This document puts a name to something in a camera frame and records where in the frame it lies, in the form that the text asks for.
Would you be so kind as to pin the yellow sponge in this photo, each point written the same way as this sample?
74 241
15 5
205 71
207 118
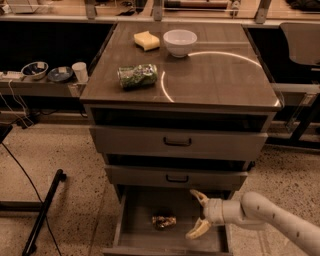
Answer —
146 40

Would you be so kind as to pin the top drawer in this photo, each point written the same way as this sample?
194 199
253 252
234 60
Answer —
178 143

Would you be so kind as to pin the middle drawer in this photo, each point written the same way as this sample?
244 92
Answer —
175 178

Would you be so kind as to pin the white power strip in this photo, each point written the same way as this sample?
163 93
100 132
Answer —
11 75

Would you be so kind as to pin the white rimmed bowl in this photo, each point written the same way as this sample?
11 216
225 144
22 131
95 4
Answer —
35 70

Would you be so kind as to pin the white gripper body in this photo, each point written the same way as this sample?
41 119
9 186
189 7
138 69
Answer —
214 211

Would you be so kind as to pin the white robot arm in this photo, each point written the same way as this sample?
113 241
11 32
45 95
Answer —
253 210

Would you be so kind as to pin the grey drawer cabinet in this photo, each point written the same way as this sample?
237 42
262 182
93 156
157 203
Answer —
220 86

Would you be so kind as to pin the black stand leg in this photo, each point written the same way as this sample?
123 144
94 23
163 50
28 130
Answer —
30 246

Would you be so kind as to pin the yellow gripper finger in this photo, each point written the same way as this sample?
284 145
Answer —
202 198
200 228

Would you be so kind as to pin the green soda can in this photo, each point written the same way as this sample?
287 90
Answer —
137 76

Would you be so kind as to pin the bottom drawer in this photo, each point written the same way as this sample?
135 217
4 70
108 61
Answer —
135 234

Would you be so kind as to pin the white paper cup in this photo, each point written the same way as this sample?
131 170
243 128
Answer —
80 70

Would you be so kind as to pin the grey side shelf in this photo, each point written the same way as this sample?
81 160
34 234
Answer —
41 88

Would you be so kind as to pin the drawer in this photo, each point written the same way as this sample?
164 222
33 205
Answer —
135 234
175 178
178 143

